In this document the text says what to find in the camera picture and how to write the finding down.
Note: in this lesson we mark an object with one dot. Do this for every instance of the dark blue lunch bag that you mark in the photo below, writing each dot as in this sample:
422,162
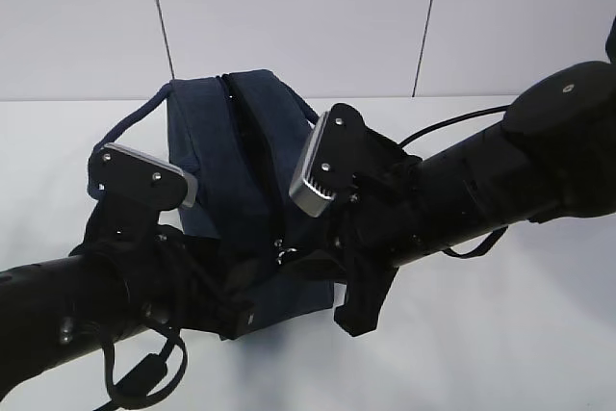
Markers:
240,135

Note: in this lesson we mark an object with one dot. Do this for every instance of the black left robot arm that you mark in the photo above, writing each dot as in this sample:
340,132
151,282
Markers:
129,299

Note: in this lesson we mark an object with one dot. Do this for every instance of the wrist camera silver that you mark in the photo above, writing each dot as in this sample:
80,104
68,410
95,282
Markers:
342,157
131,190

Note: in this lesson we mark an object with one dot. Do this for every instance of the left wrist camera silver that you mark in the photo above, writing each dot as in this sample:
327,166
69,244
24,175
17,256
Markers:
131,190

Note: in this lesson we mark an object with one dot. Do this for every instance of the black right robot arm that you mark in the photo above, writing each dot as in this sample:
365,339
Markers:
551,155

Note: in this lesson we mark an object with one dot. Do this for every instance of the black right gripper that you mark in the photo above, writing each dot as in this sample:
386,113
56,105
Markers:
371,239

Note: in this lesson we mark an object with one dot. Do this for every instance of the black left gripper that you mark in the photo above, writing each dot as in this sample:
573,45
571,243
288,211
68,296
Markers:
212,292

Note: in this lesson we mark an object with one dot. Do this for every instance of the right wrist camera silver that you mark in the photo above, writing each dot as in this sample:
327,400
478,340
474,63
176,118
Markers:
342,157

